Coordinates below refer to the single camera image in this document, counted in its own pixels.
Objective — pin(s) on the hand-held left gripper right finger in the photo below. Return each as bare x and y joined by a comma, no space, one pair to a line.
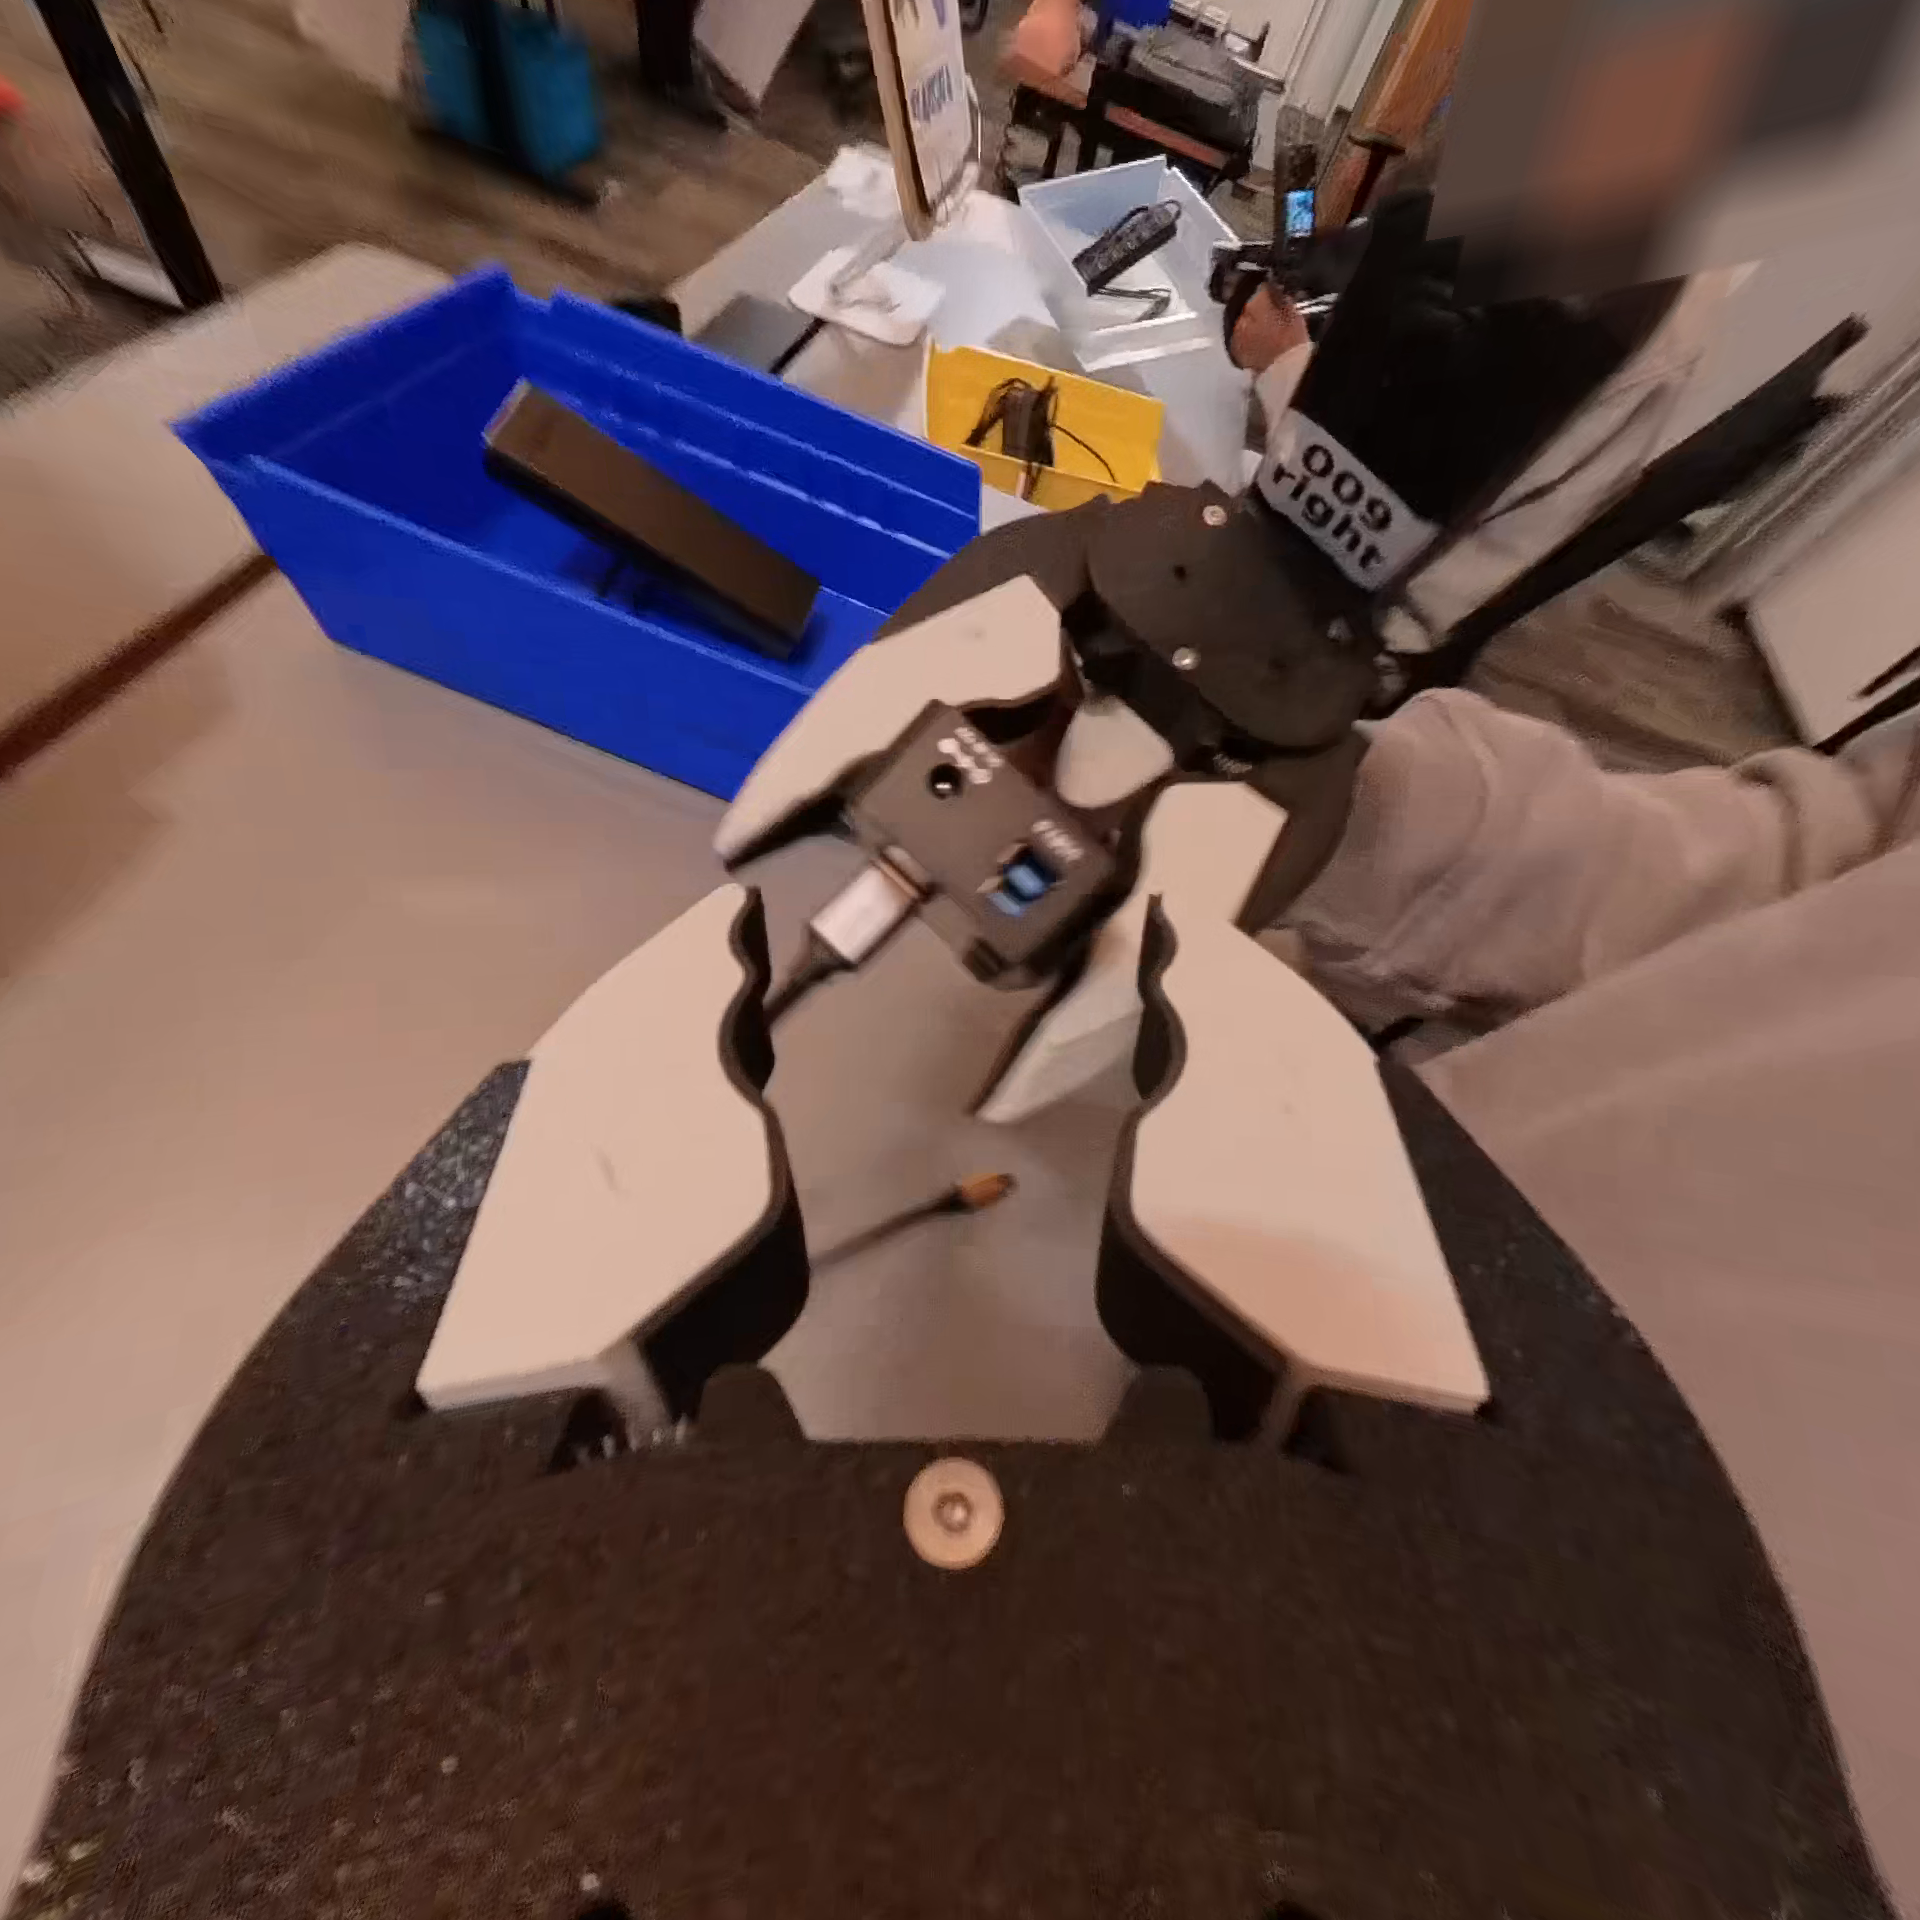
1291,1200

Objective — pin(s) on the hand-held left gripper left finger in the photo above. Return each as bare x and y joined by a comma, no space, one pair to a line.
630,1172

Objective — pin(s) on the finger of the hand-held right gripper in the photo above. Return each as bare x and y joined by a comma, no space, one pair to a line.
1074,1036
916,692

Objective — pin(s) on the black usb hub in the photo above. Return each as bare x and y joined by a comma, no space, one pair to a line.
975,840

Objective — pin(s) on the person's right forearm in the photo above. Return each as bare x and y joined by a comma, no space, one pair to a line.
1501,855

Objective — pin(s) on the person's right hand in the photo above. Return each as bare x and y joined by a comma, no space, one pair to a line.
1273,328

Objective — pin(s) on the yellow plastic bin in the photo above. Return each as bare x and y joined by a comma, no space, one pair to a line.
961,405

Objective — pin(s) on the slim black hub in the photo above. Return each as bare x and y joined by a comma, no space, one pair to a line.
645,511

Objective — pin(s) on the black power strip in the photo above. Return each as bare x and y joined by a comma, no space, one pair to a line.
1126,247

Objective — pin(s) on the white stand base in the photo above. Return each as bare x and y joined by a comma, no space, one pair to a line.
869,294

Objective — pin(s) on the clear plastic bin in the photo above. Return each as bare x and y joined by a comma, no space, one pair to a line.
1050,224

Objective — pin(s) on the blue plastic bin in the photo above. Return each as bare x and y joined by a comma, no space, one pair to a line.
421,557

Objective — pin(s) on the black metal cart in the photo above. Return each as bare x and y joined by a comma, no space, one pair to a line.
1171,106

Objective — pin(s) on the wooden sign board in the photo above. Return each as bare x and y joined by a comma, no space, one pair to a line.
916,106

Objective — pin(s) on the teal bag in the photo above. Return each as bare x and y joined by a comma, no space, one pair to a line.
511,76

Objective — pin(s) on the black metal post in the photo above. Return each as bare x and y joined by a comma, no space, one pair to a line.
130,166

